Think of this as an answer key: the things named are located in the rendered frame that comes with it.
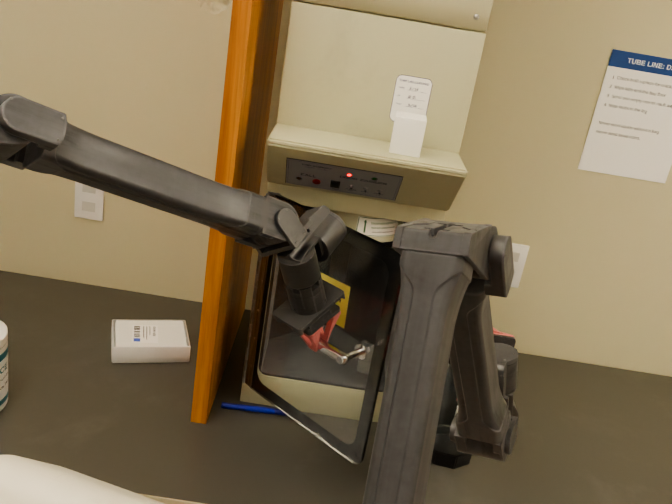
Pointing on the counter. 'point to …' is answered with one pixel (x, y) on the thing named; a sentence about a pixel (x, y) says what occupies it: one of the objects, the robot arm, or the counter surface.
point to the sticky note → (340, 299)
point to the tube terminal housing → (370, 94)
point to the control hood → (435, 192)
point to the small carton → (408, 134)
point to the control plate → (389, 184)
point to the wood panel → (244, 44)
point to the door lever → (341, 352)
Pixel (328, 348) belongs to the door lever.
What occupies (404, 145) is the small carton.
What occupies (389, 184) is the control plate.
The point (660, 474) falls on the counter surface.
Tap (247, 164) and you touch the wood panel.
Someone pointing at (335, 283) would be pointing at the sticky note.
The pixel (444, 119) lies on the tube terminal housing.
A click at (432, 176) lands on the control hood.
